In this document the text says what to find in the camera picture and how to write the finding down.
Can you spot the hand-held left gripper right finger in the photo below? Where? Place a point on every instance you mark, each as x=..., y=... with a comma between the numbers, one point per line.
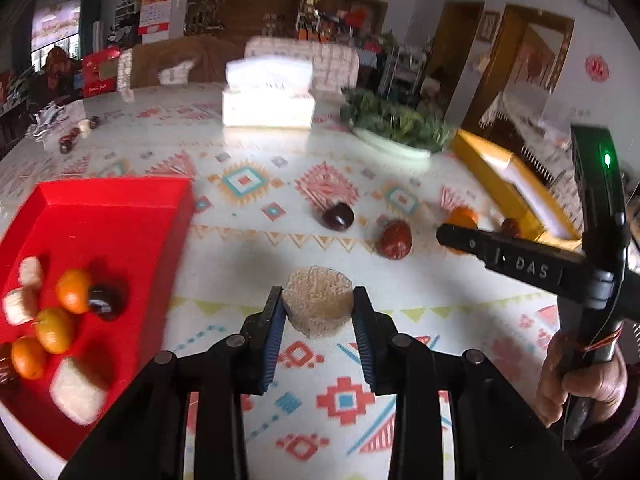
x=366, y=340

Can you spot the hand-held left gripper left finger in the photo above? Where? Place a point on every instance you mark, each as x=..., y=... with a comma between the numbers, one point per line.
x=270, y=332

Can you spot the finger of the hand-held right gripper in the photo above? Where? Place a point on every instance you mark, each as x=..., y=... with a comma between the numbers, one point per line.
x=525, y=265

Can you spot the beige round food chunk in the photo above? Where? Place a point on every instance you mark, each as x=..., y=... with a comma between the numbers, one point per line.
x=317, y=300

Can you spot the large orange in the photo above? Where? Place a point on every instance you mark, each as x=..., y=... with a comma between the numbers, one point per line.
x=464, y=216

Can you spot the dark brown chestnut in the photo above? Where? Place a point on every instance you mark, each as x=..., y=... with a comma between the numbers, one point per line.
x=106, y=302
x=338, y=216

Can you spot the red plastic tray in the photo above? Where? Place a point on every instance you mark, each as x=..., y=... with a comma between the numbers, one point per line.
x=110, y=240

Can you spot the small mandarin orange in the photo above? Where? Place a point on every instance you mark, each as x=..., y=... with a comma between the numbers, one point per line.
x=54, y=330
x=74, y=291
x=29, y=358

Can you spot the pale food chunk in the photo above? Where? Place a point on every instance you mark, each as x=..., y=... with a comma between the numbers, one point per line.
x=17, y=306
x=77, y=391
x=31, y=272

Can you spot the person's right forearm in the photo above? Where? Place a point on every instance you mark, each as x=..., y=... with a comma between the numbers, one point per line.
x=612, y=447

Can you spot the person's right hand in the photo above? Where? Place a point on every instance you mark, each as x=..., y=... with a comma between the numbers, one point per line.
x=600, y=385

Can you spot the patterned tablecloth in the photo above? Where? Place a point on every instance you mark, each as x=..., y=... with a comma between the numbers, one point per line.
x=240, y=260

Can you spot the yellow taped cardboard box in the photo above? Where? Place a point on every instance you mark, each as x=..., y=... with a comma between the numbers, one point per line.
x=510, y=185

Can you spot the large red jujube date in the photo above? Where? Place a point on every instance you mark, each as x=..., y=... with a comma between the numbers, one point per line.
x=395, y=240

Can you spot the side table with fringed cloth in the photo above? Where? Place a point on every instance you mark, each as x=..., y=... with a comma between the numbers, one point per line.
x=525, y=110

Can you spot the pale green oval plate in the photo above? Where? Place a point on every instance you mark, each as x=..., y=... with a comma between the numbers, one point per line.
x=395, y=145

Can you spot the bowl of green vegetables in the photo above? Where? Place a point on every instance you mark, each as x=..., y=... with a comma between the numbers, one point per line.
x=395, y=117

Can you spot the metal storage rack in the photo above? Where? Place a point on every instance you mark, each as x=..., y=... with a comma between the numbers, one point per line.
x=407, y=70

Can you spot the white tissue box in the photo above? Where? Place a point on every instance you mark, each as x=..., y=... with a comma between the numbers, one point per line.
x=267, y=97

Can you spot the chair with patterned cover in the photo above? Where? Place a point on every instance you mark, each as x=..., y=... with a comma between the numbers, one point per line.
x=320, y=60

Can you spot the brown sofa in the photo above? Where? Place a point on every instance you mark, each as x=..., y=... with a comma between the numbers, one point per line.
x=200, y=57

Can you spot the white plastic bag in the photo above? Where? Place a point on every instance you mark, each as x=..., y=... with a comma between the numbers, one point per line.
x=52, y=117

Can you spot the red cardboard box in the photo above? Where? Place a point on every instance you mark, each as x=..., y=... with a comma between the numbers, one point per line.
x=100, y=72

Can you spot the red paper wall decoration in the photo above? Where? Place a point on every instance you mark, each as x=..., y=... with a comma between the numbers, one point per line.
x=597, y=67

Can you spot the red wall calendar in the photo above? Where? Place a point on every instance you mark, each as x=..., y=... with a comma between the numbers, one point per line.
x=159, y=5

